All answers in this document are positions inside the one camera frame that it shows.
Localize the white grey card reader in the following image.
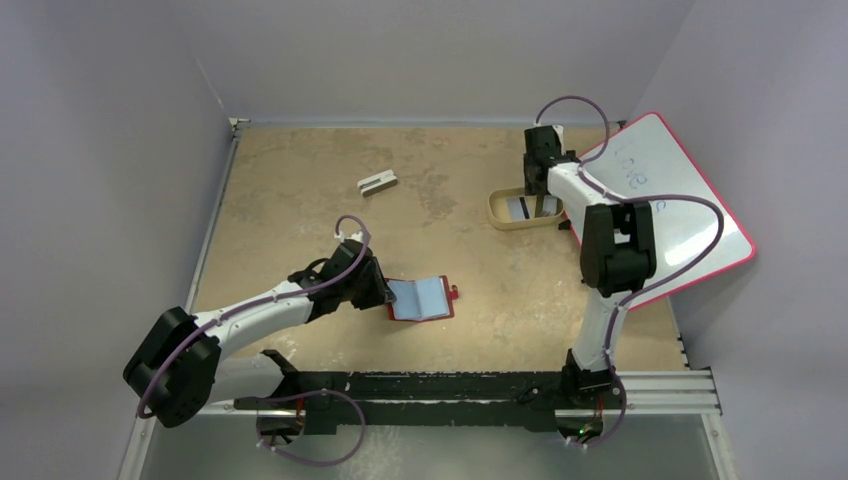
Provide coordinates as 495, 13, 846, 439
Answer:
357, 169, 398, 198

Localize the beige oval tray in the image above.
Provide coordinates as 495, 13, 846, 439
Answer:
488, 187, 565, 231

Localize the red card holder wallet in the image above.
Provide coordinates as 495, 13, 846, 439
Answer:
387, 275, 459, 323

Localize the aluminium table frame rail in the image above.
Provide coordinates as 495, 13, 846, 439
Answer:
117, 117, 723, 480

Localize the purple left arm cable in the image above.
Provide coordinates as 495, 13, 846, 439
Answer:
135, 215, 372, 467

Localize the pink-framed whiteboard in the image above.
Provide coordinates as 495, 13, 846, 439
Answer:
569, 111, 757, 313

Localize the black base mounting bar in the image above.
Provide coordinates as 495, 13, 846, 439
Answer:
233, 349, 627, 444

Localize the stack of white cards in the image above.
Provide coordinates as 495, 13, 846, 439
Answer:
535, 195, 560, 218

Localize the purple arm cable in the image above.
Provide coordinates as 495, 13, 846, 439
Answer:
533, 95, 726, 452
135, 215, 372, 467

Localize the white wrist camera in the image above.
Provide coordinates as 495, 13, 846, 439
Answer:
532, 125, 564, 146
334, 230, 368, 243

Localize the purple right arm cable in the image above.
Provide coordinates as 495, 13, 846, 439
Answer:
533, 95, 726, 452

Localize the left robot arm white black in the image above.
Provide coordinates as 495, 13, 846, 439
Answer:
123, 239, 395, 428

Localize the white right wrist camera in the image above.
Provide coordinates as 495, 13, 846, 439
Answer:
532, 125, 564, 146

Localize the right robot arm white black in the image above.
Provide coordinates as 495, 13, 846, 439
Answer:
523, 125, 657, 407

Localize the loose card in tray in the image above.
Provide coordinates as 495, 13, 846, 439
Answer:
506, 196, 538, 223

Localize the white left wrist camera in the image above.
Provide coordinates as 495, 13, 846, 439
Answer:
334, 230, 368, 243

